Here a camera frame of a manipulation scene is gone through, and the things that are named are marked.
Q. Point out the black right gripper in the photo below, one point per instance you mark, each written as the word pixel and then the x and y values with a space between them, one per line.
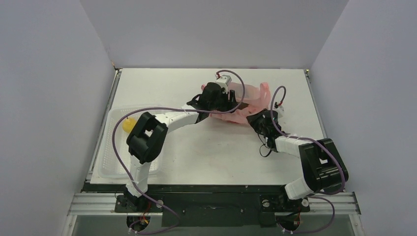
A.
pixel 260 120

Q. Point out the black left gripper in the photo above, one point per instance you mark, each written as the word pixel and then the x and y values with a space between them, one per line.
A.
pixel 228 105

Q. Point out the pink printed plastic bag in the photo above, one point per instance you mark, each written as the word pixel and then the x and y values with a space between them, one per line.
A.
pixel 251 100

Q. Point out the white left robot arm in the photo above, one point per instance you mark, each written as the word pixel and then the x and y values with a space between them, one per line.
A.
pixel 146 140

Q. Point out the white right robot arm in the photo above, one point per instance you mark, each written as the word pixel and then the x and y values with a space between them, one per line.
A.
pixel 321 163

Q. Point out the yellow fake pear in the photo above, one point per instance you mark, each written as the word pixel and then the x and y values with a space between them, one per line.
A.
pixel 128 124

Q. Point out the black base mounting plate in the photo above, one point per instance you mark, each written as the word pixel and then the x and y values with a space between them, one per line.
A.
pixel 213 205

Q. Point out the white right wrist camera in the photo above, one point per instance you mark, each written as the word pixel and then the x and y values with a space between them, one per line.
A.
pixel 279 109

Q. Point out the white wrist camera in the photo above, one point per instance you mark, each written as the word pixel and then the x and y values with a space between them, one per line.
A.
pixel 279 109
pixel 223 82

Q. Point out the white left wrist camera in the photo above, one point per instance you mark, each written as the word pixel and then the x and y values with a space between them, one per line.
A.
pixel 223 82

